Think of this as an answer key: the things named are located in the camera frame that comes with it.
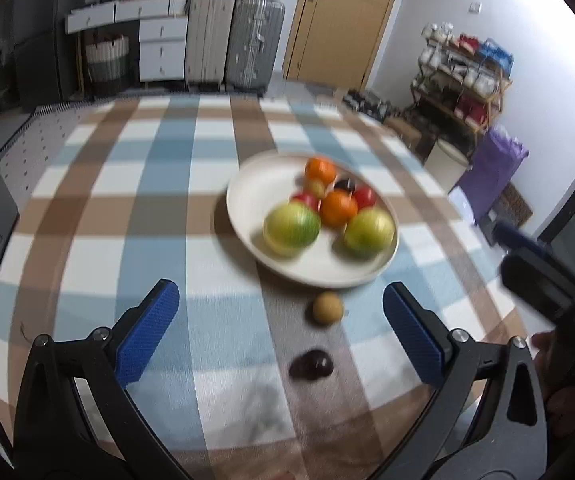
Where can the large orange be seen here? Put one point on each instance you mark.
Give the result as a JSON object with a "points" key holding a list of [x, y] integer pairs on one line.
{"points": [[338, 209]]}

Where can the white bucket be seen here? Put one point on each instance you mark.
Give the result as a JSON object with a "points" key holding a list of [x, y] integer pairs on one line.
{"points": [[445, 165]]}

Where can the small orange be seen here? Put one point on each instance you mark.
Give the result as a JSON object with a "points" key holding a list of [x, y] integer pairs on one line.
{"points": [[320, 170]]}

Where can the wooden shoe rack with shoes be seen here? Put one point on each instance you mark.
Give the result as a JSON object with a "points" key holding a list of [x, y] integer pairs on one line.
{"points": [[462, 85]]}

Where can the cream round plate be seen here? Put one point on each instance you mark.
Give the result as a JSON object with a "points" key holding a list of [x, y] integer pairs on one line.
{"points": [[312, 265]]}

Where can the woven laundry basket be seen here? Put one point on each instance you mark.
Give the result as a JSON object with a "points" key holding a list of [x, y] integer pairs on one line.
{"points": [[107, 65]]}

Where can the red tomato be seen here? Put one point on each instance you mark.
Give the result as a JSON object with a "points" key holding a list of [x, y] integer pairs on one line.
{"points": [[305, 201], [366, 196]]}

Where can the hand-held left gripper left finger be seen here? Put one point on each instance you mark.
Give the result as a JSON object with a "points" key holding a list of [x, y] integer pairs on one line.
{"points": [[150, 322]]}

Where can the dark shoes on floor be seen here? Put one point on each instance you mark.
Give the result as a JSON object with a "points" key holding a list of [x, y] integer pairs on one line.
{"points": [[367, 105]]}

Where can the beige suitcase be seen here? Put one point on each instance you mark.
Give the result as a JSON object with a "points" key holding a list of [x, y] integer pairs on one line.
{"points": [[210, 40]]}

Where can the wooden door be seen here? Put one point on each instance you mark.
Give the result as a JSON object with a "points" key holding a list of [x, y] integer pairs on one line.
{"points": [[340, 20]]}

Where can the white desk drawers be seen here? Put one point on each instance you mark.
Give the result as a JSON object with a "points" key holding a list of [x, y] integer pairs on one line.
{"points": [[117, 10]]}

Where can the silver suitcase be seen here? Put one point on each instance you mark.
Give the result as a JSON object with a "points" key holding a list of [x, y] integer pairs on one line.
{"points": [[255, 45]]}

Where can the white drawer cabinet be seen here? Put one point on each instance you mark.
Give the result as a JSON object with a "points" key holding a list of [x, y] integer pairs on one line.
{"points": [[162, 50]]}

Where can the person's right hand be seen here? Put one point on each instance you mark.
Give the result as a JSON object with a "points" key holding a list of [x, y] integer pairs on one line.
{"points": [[567, 410]]}

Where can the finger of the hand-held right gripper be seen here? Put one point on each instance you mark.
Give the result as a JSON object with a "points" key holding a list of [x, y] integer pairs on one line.
{"points": [[517, 239]]}

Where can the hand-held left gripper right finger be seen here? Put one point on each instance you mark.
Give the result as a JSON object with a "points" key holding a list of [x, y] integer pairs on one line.
{"points": [[412, 330]]}

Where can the grey dotted floor mat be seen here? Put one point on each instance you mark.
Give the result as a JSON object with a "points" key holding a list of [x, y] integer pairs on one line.
{"points": [[32, 140]]}

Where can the cardboard box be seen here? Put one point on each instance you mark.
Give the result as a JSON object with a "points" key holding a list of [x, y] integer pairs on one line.
{"points": [[407, 132]]}

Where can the dark purple plum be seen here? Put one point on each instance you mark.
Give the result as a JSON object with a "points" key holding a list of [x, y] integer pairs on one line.
{"points": [[346, 184], [310, 365]]}

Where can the patterned brown box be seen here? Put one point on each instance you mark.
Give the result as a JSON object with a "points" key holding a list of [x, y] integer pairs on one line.
{"points": [[515, 205]]}

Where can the purple plastic bag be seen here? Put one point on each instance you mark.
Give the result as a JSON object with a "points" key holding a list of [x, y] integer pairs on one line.
{"points": [[492, 175]]}

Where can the black glass cabinet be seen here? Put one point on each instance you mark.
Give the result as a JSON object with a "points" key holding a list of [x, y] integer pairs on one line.
{"points": [[32, 70]]}

